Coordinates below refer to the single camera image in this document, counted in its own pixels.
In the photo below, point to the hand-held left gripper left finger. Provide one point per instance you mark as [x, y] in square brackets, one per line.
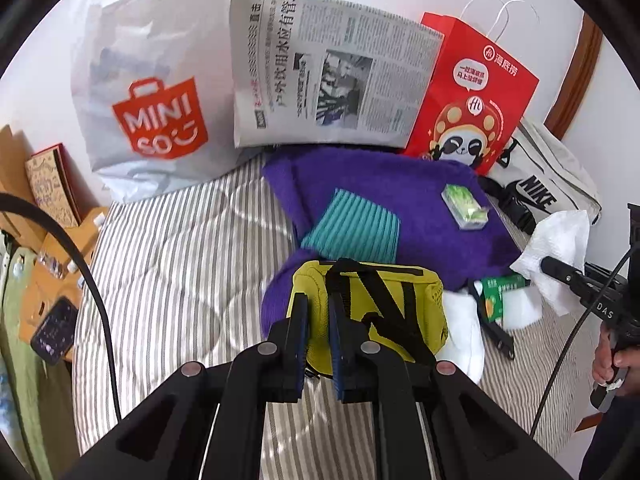
[300, 340]

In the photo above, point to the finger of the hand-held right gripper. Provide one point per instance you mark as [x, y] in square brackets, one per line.
[557, 267]

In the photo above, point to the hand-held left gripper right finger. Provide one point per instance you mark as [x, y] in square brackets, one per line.
[336, 355]

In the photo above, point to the white paper towel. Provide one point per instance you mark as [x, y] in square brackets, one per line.
[560, 240]

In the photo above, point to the person's right hand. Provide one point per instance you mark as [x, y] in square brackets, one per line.
[607, 360]

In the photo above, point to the white sponge block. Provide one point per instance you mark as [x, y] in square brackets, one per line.
[522, 307]

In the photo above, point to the green snack packet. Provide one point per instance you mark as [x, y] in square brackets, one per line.
[492, 296]

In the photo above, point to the person's dark trousers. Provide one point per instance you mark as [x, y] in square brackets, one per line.
[612, 440]

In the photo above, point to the green tissue packet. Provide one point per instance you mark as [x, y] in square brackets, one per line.
[465, 206]

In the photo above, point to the white sock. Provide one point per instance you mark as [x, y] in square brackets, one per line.
[465, 332]

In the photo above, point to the teal striped cloth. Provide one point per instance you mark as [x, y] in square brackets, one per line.
[355, 227]

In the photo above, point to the purple fluffy towel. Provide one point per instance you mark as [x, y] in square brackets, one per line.
[430, 225]

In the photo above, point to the red paper bag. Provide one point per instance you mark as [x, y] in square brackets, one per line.
[465, 105]

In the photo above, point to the black cloth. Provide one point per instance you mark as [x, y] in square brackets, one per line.
[325, 146]

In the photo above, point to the dark smartphone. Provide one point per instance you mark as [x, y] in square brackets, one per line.
[54, 331]

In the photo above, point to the folded newspaper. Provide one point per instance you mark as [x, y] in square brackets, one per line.
[325, 75]

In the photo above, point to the green cloth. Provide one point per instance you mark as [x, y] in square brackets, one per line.
[25, 360]

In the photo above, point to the patterned brown book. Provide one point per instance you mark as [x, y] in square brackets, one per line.
[52, 185]

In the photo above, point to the white plastic shopping bag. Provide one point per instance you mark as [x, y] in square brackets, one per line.
[145, 85]

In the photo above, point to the cardboard box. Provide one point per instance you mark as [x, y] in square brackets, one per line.
[30, 210]

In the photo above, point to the wooden door frame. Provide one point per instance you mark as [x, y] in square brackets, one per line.
[575, 75]

